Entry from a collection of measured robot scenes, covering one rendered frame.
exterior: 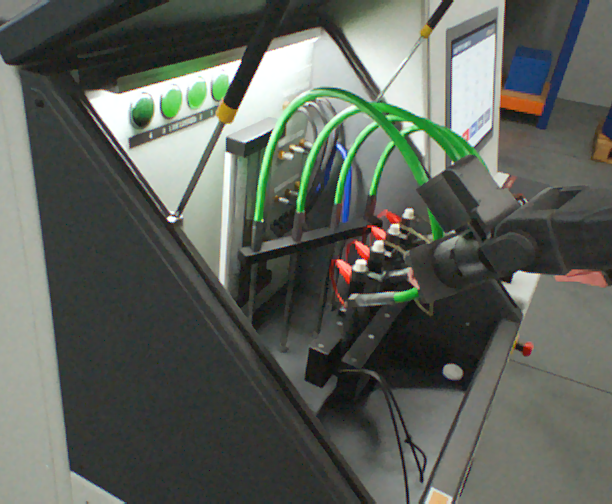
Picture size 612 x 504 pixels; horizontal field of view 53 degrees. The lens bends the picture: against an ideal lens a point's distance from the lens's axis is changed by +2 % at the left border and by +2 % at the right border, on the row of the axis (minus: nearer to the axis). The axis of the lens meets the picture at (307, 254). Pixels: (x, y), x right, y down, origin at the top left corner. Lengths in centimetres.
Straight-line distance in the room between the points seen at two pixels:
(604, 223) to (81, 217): 56
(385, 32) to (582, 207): 78
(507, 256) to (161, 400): 50
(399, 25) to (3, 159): 75
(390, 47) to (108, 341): 77
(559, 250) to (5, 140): 63
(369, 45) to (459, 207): 70
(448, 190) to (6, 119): 51
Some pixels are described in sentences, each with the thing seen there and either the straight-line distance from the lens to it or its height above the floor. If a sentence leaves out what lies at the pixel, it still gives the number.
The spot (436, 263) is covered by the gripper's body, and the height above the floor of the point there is 131.
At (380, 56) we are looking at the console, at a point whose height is 139.
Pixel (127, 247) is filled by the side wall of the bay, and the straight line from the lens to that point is 75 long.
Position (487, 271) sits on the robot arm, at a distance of 64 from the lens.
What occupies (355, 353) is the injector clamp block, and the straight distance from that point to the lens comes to 107.
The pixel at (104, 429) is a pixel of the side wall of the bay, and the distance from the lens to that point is 99.
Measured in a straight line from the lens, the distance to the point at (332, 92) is 85.
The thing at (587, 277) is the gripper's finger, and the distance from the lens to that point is 87.
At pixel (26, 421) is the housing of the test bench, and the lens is 115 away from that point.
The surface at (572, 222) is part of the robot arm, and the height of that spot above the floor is 145.
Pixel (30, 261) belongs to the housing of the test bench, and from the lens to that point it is 90.
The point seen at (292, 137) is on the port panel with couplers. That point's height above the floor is 122.
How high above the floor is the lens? 166
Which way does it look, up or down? 31 degrees down
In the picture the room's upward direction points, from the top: 8 degrees clockwise
